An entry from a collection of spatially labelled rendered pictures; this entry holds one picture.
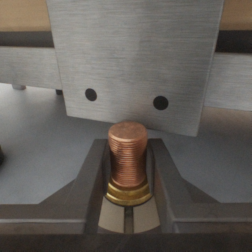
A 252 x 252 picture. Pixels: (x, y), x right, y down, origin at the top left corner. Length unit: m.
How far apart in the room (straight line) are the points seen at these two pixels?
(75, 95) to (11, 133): 0.30
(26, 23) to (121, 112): 0.22
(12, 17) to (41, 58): 0.10
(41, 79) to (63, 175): 0.14
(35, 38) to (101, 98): 0.19
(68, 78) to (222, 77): 0.14
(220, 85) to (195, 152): 0.17
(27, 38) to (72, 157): 0.19
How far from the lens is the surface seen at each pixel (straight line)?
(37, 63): 0.26
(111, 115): 0.16
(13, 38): 0.35
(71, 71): 0.16
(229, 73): 0.19
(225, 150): 0.36
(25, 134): 0.43
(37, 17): 0.31
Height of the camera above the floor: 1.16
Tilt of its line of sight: 29 degrees up
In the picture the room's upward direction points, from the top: 179 degrees clockwise
